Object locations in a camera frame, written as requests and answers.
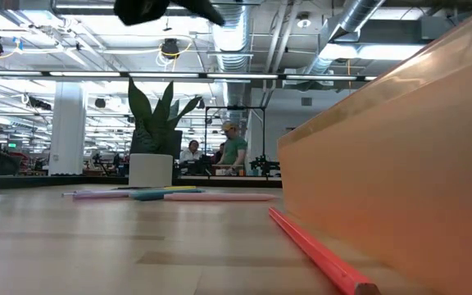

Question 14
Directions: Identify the green snake plant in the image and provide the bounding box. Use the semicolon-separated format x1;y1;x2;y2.
127;76;204;156

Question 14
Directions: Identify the orange translucent plastic tray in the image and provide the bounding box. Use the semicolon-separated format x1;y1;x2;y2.
276;2;472;295

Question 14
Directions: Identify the pale pink pen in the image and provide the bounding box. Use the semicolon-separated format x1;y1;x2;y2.
163;193;278;202

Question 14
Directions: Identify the black metal stand frame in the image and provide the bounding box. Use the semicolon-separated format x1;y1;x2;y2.
204;105;267;178

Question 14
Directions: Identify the long ceiling light bar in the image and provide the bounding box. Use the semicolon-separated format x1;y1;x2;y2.
0;69;379;83

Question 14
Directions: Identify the silver ventilation duct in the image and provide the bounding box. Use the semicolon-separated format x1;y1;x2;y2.
207;3;256;75
307;0;387;75

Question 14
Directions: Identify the teal pen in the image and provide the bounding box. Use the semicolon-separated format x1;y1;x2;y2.
128;189;171;202

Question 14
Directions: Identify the black table frame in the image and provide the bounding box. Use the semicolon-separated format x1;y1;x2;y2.
0;174;283;190

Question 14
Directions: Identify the white plant pot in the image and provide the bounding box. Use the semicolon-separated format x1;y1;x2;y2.
128;153;175;189

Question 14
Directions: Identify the lilac pen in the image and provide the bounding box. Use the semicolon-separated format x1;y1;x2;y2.
61;189;135;201

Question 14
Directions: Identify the orange pencil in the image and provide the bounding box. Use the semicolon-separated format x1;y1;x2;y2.
267;206;381;295

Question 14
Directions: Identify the white building column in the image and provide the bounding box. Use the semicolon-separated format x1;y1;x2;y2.
48;81;88;176

